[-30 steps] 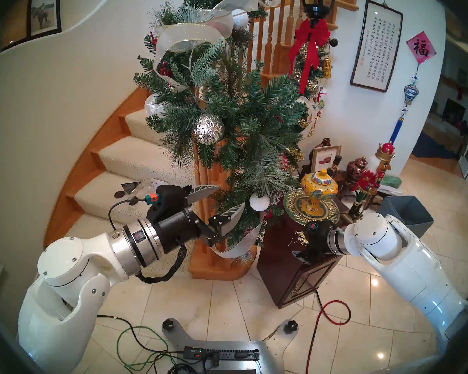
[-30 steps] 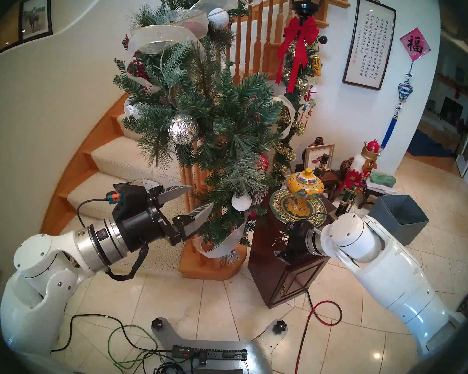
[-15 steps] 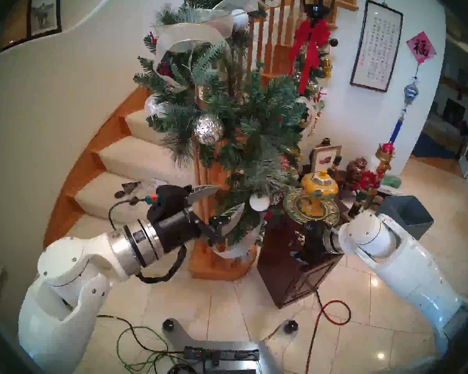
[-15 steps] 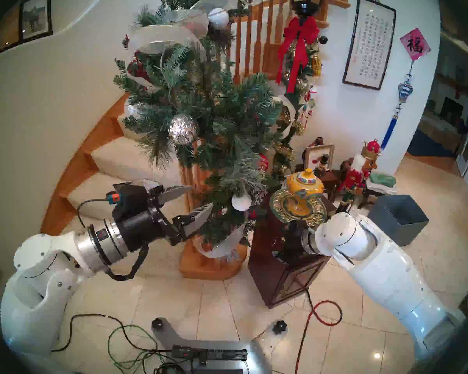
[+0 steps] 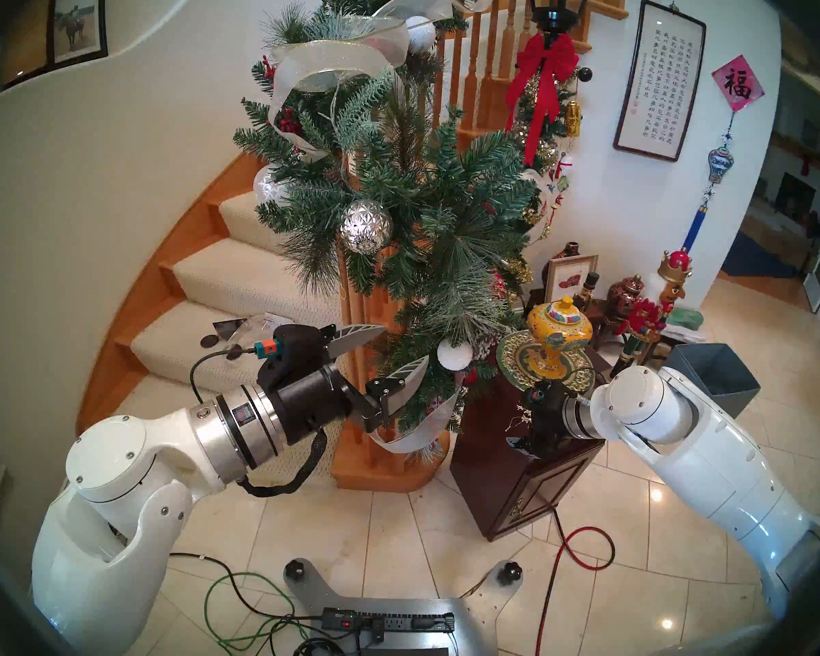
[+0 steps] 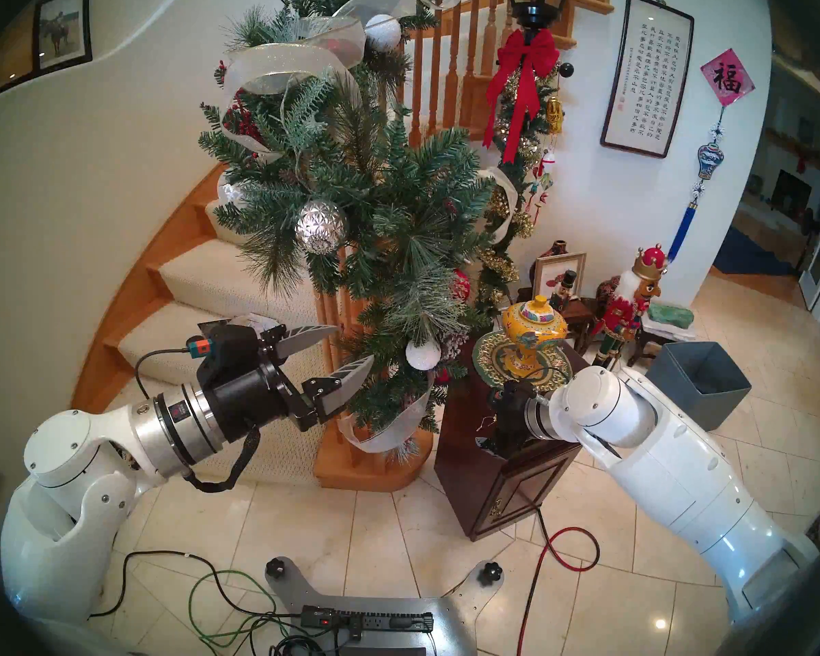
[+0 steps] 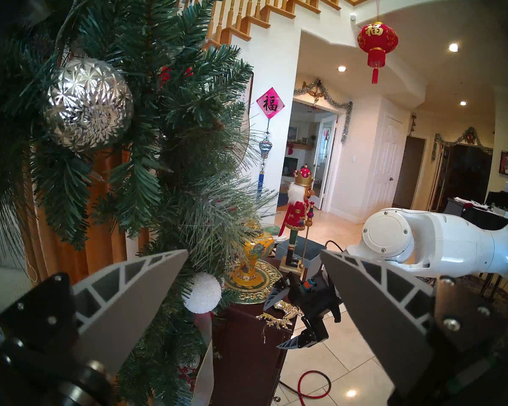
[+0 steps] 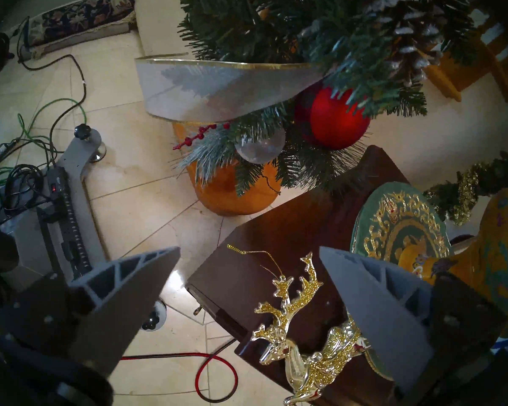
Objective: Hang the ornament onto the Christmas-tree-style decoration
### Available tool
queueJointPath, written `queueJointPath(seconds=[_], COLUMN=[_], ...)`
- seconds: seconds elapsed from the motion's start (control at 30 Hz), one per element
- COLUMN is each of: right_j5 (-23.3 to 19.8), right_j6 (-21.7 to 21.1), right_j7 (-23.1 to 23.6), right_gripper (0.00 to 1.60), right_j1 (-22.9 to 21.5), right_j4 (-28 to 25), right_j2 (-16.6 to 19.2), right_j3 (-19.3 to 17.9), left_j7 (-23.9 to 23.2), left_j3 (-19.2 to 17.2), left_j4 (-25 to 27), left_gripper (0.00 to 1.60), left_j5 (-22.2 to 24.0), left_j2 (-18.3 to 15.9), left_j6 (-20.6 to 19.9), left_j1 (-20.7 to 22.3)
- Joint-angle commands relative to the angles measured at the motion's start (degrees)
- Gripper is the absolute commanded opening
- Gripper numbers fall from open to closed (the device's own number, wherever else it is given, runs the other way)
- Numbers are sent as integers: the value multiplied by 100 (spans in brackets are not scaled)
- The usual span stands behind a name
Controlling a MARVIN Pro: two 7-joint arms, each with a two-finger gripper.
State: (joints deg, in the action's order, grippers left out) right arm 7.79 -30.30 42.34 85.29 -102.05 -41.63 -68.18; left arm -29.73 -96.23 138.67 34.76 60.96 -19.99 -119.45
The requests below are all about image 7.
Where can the sheer white ribbon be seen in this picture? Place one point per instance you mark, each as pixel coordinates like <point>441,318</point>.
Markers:
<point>203,379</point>

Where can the gold glitter reindeer ornament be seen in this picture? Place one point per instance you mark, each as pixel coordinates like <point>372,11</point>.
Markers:
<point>279,320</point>

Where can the dark wooden cabinet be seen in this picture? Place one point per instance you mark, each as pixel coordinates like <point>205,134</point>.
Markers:
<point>245,354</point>

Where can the black fireplace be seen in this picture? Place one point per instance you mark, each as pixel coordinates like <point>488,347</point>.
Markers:
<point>290,167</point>

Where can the grey square bin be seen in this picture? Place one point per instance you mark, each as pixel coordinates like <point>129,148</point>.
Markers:
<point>317,257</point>

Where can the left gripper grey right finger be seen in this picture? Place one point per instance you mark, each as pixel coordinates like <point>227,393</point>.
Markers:
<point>389,325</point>

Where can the red diamond fu sign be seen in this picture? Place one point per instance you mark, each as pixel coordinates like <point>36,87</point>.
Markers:
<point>270,103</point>

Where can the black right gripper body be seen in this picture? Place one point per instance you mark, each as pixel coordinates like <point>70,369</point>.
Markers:
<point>317,301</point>

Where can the tinsel doorway garland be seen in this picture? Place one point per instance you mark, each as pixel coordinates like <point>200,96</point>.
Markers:
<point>328,97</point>
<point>469,138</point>

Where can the black piano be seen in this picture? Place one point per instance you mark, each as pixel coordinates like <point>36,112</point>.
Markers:
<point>491,210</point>

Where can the ornate decorative plate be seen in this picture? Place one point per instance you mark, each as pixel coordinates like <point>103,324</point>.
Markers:
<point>262,290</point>

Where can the white glitter ball ornament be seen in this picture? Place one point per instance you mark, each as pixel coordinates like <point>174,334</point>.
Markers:
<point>203,293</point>

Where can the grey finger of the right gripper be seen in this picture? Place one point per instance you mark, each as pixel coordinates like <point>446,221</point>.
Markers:
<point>279,297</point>
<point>302,341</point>

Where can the brown wooden door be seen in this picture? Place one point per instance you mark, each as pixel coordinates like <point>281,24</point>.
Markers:
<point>408,172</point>

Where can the silver faceted ball ornament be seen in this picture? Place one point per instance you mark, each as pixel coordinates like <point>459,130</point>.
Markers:
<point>89,105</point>

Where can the white panel door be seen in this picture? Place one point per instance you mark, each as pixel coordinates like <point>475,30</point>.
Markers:
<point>387,164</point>

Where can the red paper lantern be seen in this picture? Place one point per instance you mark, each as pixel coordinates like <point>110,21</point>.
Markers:
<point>376,39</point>

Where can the blue vase charm with tassel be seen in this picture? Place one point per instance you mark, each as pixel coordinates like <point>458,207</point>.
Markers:
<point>265,148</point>

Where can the yellow porcelain lidded jar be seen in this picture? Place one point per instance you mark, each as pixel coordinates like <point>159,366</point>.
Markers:
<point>258,251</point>

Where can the tall red nutcracker figurine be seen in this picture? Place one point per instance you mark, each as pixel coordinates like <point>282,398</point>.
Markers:
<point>298,210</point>

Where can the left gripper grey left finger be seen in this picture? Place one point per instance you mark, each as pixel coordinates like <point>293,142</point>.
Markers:
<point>122,308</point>

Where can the green pine garland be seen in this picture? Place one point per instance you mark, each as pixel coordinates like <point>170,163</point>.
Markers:
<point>173,113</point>

